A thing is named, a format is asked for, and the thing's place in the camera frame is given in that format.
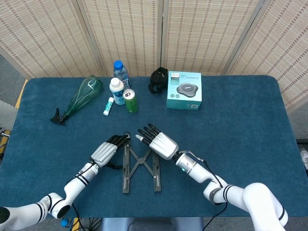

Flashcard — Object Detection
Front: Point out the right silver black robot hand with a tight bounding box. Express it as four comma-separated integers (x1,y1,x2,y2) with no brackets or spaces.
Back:
135,123,179,160

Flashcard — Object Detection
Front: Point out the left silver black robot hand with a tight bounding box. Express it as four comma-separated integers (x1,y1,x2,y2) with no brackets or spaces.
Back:
90,134,129,169

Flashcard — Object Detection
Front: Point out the black folding laptop stand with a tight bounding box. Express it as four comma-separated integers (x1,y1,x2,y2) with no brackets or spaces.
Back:
122,131,161,194

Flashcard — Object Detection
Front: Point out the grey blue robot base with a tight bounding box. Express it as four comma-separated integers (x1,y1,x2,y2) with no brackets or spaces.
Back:
100,218,204,231

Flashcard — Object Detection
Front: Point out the small white green tube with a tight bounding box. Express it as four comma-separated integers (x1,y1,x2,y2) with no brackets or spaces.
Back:
103,97,115,116

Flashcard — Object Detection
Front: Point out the teal product box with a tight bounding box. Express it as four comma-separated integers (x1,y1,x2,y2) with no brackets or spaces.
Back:
166,71,202,111

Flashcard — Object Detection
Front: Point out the green drink can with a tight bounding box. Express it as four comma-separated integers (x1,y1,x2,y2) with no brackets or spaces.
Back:
123,89,139,114

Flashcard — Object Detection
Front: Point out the white yogurt drink bottle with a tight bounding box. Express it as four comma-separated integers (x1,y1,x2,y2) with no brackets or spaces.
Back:
109,77,126,105

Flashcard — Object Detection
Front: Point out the green plastic spray bottle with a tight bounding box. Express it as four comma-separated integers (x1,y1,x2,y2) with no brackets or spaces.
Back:
50,75,104,126

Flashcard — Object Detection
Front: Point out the blue felt table cover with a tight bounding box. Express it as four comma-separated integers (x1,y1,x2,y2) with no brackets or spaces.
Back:
0,76,308,218

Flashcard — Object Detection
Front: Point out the clear water bottle blue cap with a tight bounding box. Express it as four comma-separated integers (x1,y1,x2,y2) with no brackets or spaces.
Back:
113,60,132,90

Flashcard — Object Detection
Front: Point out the woven bamboo folding screen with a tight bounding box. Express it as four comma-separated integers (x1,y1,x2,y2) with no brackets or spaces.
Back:
0,0,308,114

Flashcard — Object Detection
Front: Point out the white shoe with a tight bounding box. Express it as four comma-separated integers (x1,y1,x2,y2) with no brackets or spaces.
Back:
300,149,308,170

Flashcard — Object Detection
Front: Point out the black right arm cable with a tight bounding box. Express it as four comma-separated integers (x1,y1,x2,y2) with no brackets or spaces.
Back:
179,151,229,231

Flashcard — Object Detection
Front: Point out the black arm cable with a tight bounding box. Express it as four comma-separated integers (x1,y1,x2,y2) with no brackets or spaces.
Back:
71,161,95,231
179,151,229,231

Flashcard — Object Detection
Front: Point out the black strap bundle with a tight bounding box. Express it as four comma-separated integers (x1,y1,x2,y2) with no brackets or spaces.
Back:
149,67,168,94

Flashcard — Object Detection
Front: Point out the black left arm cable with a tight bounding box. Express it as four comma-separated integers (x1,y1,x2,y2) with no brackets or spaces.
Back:
71,161,95,231

